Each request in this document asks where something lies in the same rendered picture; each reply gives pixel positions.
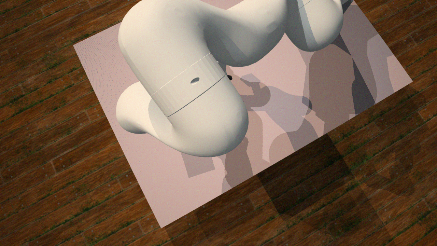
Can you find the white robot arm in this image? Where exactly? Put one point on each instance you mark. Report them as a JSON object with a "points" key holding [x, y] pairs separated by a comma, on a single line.
{"points": [[179, 49]]}

